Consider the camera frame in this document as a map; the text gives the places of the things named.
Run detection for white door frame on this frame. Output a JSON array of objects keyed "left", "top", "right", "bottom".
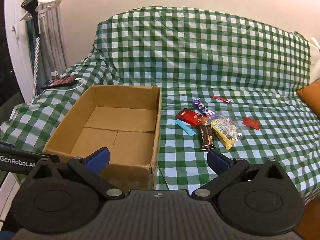
[{"left": 5, "top": 0, "right": 38, "bottom": 105}]

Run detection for cream sofa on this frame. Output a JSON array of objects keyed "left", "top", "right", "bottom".
[{"left": 309, "top": 37, "right": 320, "bottom": 84}]

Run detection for clear bag of candies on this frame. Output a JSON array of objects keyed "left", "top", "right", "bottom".
[{"left": 212, "top": 112, "right": 244, "bottom": 140}]

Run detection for dark glass door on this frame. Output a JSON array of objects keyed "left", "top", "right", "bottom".
[{"left": 0, "top": 17, "right": 25, "bottom": 108}]

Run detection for red cookie packet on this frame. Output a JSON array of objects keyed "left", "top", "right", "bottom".
[{"left": 175, "top": 108, "right": 209, "bottom": 127}]

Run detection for light blue stick packet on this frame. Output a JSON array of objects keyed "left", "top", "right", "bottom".
[{"left": 174, "top": 119, "right": 195, "bottom": 137}]

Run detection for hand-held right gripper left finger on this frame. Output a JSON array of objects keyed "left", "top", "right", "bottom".
[{"left": 30, "top": 147, "right": 125, "bottom": 200}]

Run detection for brown cardboard box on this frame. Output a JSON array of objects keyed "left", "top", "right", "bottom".
[{"left": 42, "top": 84, "right": 162, "bottom": 190}]

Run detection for thin red stick packet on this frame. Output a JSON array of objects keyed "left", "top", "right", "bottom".
[{"left": 211, "top": 95, "right": 232, "bottom": 103}]

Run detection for green checkered cloth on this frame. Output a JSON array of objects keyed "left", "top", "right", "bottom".
[{"left": 0, "top": 5, "right": 320, "bottom": 200}]

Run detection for black garment steamer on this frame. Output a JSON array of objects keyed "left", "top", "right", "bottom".
[{"left": 20, "top": 0, "right": 42, "bottom": 103}]

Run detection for black smartphone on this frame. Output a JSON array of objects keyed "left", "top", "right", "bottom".
[{"left": 41, "top": 76, "right": 78, "bottom": 89}]

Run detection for yellow snack packet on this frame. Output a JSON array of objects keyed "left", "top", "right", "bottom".
[{"left": 211, "top": 120, "right": 237, "bottom": 150}]

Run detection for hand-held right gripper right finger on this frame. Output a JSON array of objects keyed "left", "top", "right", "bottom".
[{"left": 191, "top": 149, "right": 292, "bottom": 200}]

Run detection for purple snack packet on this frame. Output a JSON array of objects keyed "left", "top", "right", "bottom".
[{"left": 192, "top": 98, "right": 215, "bottom": 118}]

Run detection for grey curtain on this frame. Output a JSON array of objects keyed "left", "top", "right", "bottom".
[{"left": 25, "top": 0, "right": 67, "bottom": 80}]

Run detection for orange cushion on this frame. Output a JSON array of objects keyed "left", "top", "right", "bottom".
[{"left": 297, "top": 79, "right": 320, "bottom": 120}]

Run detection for white plastic hanger rack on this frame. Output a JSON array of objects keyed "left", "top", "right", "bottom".
[{"left": 19, "top": 0, "right": 68, "bottom": 22}]

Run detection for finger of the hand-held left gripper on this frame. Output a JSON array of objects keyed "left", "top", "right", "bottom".
[{"left": 0, "top": 142, "right": 60, "bottom": 174}]

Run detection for dark brown chocolate bar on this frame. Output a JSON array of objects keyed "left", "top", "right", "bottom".
[{"left": 199, "top": 124, "right": 216, "bottom": 151}]

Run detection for red square packet gold print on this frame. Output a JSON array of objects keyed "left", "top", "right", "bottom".
[{"left": 242, "top": 117, "right": 260, "bottom": 130}]

